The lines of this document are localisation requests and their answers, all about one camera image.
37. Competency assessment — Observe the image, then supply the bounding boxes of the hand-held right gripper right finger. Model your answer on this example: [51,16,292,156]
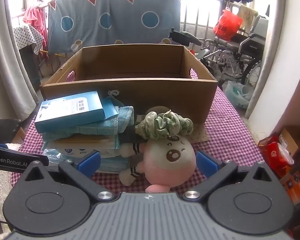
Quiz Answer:
[182,151,276,202]

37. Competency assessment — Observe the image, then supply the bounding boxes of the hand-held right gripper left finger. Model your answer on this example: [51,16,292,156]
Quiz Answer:
[22,151,115,202]

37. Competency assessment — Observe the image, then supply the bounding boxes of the blue white wet wipes pack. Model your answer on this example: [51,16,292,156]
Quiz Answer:
[44,134,120,158]

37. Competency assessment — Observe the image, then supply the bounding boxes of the bagged blue face masks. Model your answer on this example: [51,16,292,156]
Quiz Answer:
[44,150,131,173]

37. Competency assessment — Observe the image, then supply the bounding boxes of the teal towel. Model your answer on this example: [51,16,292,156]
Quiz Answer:
[42,106,135,141]

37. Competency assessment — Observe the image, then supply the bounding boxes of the pink plush doll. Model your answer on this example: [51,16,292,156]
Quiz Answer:
[119,129,198,193]

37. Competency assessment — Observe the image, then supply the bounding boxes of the dark blue paper packet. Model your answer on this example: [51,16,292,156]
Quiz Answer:
[101,97,119,120]

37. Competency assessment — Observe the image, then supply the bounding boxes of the green scrunchie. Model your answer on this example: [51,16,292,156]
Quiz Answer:
[135,110,194,140]

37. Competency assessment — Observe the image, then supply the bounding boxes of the large cardboard box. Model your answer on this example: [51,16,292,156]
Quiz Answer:
[39,44,218,123]

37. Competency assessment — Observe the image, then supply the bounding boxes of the black chair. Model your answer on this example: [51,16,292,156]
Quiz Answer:
[0,119,25,145]

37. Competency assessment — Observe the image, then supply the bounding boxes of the beige dotted cloth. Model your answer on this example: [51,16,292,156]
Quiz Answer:
[189,123,209,143]

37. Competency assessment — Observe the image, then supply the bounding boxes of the pink checkered tablecloth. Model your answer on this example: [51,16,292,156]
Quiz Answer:
[11,69,265,198]

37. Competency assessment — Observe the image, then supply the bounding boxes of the red packaging box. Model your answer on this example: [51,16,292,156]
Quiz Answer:
[257,131,295,178]

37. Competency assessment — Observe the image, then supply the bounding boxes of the white green plastic bag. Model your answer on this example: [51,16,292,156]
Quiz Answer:
[225,81,256,109]

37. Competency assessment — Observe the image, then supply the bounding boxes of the small cardboard box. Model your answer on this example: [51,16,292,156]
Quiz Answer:
[277,126,300,156]

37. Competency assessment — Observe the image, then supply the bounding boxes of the orange black box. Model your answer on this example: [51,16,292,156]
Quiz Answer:
[280,159,300,205]

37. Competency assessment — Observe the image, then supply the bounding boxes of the dark covered cabinet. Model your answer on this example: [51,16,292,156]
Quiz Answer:
[19,42,42,88]

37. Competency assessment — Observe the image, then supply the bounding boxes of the grey curtain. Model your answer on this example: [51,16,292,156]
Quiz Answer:
[0,0,40,121]

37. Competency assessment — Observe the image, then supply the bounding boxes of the white curtain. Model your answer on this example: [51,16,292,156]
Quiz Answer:
[245,4,276,118]

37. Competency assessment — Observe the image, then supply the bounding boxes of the white polka dot cloth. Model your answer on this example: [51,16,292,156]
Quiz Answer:
[14,25,44,55]

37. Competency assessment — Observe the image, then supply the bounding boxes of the black wheelchair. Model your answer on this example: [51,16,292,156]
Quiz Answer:
[215,15,270,86]

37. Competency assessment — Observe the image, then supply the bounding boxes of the grey seat wheelchair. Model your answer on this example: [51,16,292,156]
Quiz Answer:
[169,27,232,80]

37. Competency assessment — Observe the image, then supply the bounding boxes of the pink hanging garment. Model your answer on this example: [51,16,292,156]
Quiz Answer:
[23,4,50,49]

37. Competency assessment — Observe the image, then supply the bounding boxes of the hanging red plastic bag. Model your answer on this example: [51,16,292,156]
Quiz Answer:
[213,9,243,42]

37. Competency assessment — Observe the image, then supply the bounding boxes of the blue printed bedsheet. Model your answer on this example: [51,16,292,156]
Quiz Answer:
[48,0,182,54]

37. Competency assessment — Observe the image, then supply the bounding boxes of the metal balcony railing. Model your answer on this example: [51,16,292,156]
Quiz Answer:
[180,0,232,44]

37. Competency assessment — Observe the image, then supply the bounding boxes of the yellow towel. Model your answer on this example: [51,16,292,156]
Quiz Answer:
[237,4,258,30]

